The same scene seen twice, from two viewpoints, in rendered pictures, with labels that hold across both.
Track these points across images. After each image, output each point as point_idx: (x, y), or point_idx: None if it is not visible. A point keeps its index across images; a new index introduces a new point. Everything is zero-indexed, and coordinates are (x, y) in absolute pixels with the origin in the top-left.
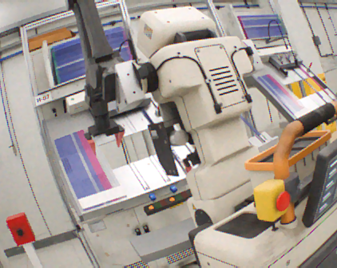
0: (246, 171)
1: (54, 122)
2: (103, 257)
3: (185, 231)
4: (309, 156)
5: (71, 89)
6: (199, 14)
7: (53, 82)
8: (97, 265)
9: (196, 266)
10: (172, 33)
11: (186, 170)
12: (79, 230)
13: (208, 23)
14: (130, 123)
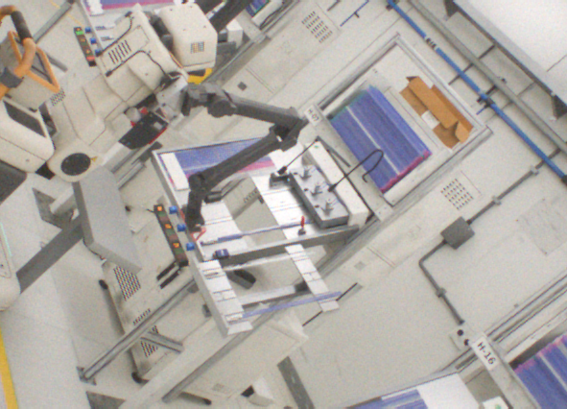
0: (78, 117)
1: None
2: (142, 236)
3: (96, 186)
4: (11, 51)
5: (329, 142)
6: (191, 29)
7: (327, 112)
8: None
9: (126, 368)
10: (159, 16)
11: None
12: (143, 162)
13: (176, 34)
14: (286, 207)
